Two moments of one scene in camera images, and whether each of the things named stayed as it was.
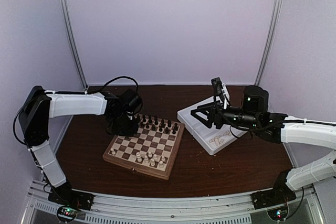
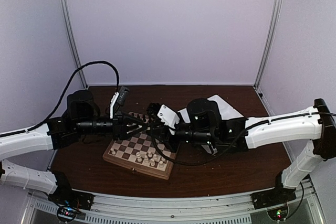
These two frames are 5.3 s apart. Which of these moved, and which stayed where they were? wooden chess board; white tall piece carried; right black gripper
Moved: right black gripper
Stayed: white tall piece carried; wooden chess board
